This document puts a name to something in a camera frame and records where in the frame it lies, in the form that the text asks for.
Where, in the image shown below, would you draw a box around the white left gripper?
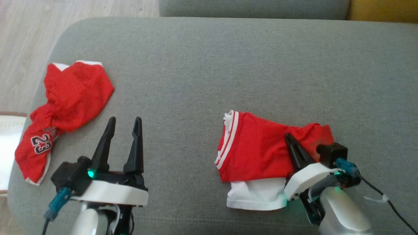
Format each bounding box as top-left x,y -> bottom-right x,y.
70,117 -> 149,207

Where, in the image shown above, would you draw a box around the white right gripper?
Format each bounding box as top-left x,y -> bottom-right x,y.
284,133 -> 342,201

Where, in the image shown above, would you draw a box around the red jersey with white sleeves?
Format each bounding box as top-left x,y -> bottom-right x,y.
215,110 -> 335,211

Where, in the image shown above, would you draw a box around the red shorts with number 23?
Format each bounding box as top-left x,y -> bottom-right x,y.
15,60 -> 115,186

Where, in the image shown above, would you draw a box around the grey sofa seat cushion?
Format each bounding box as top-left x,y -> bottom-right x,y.
7,17 -> 418,235

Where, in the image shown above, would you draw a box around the grey sofa back cushion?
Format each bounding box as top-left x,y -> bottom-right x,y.
158,0 -> 351,20

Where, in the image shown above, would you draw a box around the yellow sofa cushion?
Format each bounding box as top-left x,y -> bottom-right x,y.
348,0 -> 418,23

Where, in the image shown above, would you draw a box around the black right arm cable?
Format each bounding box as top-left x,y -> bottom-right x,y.
335,158 -> 418,235

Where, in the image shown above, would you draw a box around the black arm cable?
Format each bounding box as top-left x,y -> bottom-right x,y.
42,187 -> 72,235
335,158 -> 418,235

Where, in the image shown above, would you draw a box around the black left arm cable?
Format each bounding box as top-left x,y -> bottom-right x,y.
42,187 -> 72,235

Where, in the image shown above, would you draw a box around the white cable tie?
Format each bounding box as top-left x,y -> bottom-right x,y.
363,194 -> 390,204

